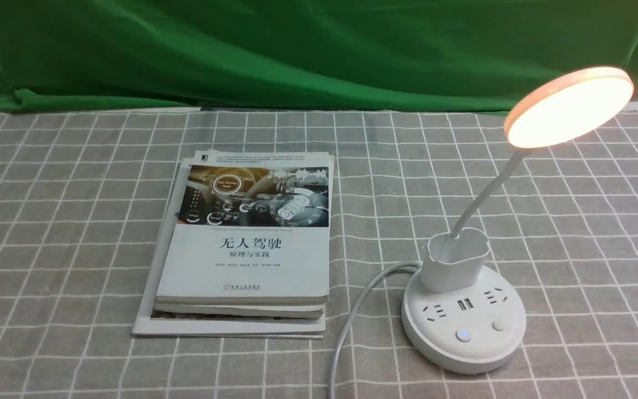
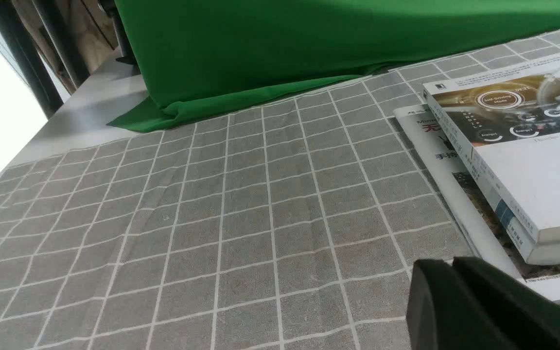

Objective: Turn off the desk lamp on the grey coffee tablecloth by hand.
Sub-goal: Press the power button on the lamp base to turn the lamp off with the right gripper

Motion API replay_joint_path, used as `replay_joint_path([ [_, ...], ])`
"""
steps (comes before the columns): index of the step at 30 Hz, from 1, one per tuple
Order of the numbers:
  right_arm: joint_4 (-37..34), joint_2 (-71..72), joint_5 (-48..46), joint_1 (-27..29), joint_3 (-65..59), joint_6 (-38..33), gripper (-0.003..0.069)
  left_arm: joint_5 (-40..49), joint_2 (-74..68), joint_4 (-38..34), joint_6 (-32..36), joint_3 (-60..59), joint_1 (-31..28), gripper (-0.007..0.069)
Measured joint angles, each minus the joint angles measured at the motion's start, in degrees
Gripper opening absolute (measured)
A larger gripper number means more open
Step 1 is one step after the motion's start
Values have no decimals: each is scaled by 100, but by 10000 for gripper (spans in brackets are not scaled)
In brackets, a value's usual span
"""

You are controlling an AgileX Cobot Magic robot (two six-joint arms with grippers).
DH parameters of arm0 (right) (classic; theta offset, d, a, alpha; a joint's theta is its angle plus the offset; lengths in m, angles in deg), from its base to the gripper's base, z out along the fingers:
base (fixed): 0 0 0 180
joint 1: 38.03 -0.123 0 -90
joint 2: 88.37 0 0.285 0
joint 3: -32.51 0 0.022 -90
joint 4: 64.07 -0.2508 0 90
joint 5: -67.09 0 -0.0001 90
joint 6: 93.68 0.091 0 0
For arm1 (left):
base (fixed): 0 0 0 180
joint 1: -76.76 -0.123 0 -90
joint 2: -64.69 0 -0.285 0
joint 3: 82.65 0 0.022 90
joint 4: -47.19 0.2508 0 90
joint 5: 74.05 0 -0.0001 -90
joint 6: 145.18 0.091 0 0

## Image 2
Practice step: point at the bottom white magazine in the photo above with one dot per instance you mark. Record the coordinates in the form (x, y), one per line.
(468, 205)

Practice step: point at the white book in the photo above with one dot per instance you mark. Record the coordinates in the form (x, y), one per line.
(530, 251)
(505, 125)

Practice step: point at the white top book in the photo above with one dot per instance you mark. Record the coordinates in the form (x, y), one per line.
(505, 125)

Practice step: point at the middle white book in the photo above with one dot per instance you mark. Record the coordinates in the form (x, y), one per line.
(530, 251)

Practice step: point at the grey checked tablecloth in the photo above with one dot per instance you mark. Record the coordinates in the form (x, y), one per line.
(290, 225)

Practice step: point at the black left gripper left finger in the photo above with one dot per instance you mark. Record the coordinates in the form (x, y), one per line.
(443, 314)

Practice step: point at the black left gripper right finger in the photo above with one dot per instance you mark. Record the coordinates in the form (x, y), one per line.
(530, 320)

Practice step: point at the dark metal frame post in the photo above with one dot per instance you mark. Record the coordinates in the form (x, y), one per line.
(28, 59)

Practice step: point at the green backdrop cloth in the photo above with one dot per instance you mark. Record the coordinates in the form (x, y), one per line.
(204, 58)

